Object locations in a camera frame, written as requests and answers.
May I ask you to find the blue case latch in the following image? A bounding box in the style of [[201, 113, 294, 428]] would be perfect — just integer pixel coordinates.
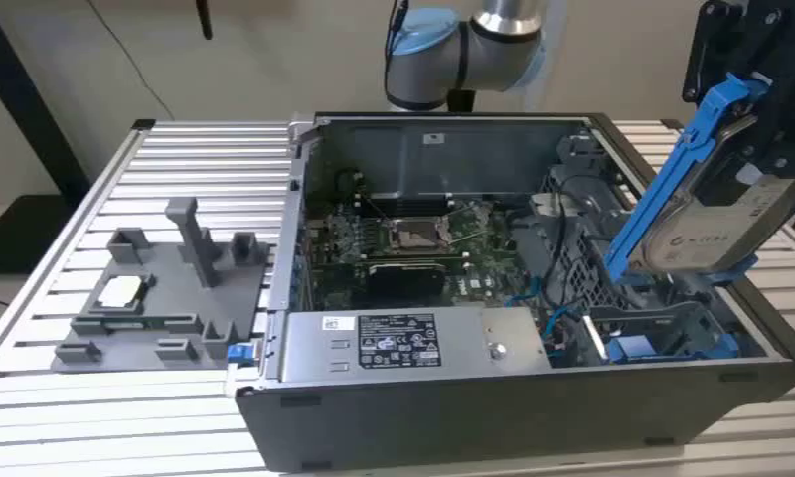
[[226, 342, 257, 367]]

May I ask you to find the black graphics card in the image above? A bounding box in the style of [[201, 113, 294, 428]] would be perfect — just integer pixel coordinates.
[[353, 260, 452, 305]]

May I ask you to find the grey metal drive cage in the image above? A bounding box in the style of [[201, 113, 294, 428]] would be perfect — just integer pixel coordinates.
[[506, 163, 723, 324]]

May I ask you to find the thin black joint cable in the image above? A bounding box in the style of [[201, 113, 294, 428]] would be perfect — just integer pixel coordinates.
[[386, 0, 410, 34]]

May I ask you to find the metal socket cover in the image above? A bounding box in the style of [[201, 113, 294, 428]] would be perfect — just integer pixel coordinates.
[[444, 204, 493, 245]]

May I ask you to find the long black wire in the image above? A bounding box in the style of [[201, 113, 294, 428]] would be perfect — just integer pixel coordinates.
[[543, 173, 612, 312]]

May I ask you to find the open black PC case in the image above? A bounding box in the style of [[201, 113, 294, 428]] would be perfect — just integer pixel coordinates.
[[223, 109, 795, 473]]

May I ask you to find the thin wire locking lever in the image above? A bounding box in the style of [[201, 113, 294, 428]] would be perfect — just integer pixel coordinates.
[[358, 192, 397, 224]]

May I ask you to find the grey plastic parts rack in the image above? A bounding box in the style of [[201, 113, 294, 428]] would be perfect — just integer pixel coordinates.
[[50, 197, 274, 374]]

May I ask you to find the green motherboard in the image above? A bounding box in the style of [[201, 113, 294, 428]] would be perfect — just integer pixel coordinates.
[[301, 198, 537, 312]]

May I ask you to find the CPU socket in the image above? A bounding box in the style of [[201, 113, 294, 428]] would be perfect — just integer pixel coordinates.
[[384, 216, 456, 252]]

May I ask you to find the green RAM stick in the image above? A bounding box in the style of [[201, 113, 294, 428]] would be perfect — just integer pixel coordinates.
[[102, 319, 170, 331]]

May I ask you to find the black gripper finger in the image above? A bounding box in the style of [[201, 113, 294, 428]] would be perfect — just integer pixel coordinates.
[[680, 0, 747, 105], [733, 29, 795, 181]]

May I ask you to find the black hanging antenna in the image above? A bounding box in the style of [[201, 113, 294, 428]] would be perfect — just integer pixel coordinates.
[[194, 0, 215, 41]]

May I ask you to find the thin black wall cable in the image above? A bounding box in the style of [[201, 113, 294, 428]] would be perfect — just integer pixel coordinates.
[[83, 0, 175, 121]]

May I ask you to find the blue plastic disk carrier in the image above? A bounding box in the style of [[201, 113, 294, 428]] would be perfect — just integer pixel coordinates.
[[605, 335, 672, 365]]

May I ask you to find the silver power supply unit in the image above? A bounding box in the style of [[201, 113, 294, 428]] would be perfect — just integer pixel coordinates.
[[278, 305, 549, 384]]

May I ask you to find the hard disk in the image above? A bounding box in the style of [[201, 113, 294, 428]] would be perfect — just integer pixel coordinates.
[[601, 73, 795, 290]]

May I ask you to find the silver CPU chip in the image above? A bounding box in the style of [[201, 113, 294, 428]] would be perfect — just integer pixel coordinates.
[[97, 275, 149, 309]]

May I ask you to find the blue wire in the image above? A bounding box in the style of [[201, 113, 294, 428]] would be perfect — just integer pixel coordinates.
[[506, 290, 581, 349]]

